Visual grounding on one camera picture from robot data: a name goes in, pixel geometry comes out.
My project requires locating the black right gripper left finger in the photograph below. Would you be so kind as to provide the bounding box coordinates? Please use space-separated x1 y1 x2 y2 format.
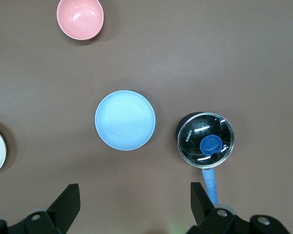
0 184 81 234

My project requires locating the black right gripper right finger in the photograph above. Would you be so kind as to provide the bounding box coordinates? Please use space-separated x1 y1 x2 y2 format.
185 182 292 234

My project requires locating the large light blue bowl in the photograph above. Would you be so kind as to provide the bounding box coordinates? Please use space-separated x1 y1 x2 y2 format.
94 90 156 151

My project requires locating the glass lid with blue knob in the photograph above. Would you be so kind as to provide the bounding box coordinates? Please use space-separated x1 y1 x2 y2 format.
177 113 235 169

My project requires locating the small pink bowl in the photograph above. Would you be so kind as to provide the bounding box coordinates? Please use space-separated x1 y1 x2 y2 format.
56 0 105 40

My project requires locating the dark pot with blue handle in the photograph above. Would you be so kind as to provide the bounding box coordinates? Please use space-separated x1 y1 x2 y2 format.
175 111 235 205

